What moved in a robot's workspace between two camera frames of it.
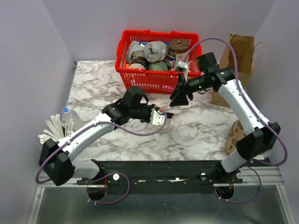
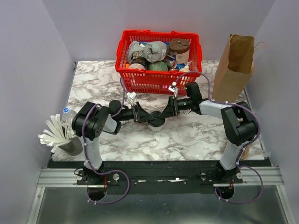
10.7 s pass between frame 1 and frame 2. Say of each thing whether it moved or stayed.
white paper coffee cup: moved
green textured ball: stayed
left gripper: moved
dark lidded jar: stayed
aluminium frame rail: stayed
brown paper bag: stayed
